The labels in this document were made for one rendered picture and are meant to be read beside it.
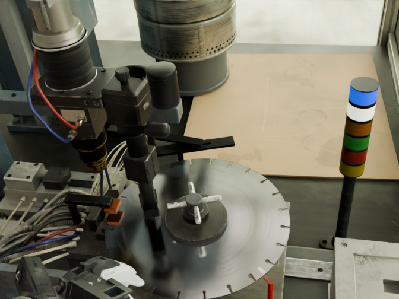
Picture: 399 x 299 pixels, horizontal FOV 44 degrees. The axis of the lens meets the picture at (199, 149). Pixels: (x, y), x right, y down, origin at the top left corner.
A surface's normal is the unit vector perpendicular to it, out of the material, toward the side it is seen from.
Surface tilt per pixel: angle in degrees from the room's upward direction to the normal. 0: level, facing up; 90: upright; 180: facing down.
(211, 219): 5
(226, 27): 90
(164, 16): 90
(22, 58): 90
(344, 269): 0
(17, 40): 90
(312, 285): 0
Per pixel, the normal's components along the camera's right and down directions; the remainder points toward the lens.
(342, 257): -0.08, -0.76
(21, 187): -0.19, 0.65
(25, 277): -0.83, -0.15
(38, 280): 0.28, -0.95
